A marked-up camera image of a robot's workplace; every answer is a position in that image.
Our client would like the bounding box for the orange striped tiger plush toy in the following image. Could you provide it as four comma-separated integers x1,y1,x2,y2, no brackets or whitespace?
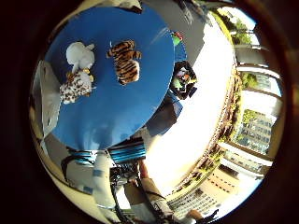
106,39,143,86

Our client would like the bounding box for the white brown spotted plush toy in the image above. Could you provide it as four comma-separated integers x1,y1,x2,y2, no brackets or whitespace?
58,68,95,105

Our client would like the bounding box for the green and red toy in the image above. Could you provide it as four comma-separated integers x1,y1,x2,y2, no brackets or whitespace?
170,31,185,48

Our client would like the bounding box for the white plastic container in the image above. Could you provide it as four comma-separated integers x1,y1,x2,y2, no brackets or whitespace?
33,60,64,138

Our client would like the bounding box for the person in tan sleeves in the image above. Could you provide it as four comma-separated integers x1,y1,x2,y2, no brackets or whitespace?
137,160,220,224

